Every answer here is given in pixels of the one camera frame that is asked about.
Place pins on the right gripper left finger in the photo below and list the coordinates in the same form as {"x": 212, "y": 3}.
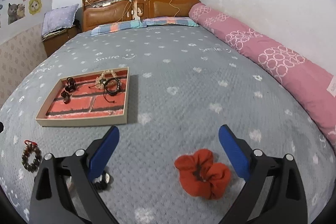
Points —
{"x": 51, "y": 201}

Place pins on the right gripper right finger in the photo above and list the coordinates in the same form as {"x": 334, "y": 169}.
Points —
{"x": 285, "y": 201}

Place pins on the orange fabric scrunchie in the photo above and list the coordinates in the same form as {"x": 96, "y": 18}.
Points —
{"x": 200, "y": 176}

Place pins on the beige jewelry tray red lining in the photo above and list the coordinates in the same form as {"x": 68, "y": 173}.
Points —
{"x": 100, "y": 99}

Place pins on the black claw hair clip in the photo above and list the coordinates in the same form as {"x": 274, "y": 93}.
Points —
{"x": 68, "y": 90}

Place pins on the pink rolled quilt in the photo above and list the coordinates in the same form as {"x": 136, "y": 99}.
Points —
{"x": 311, "y": 85}

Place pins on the grey floral bedspread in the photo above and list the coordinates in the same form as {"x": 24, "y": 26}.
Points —
{"x": 184, "y": 84}

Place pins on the wooden nightstand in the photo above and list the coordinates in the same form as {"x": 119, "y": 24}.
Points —
{"x": 54, "y": 41}

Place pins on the plaid pillow left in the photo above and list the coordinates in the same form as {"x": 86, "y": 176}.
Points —
{"x": 118, "y": 26}

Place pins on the plaid pillow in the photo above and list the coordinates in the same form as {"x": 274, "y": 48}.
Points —
{"x": 166, "y": 20}
{"x": 118, "y": 26}

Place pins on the lavender dotted cushion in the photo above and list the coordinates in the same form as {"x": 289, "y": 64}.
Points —
{"x": 59, "y": 18}

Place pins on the plaid pillow right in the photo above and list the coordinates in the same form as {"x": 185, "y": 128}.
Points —
{"x": 166, "y": 20}

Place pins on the wooden headboard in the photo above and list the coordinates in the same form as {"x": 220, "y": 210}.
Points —
{"x": 99, "y": 12}

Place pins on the cat wall stickers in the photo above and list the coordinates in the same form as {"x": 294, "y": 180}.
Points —
{"x": 17, "y": 12}

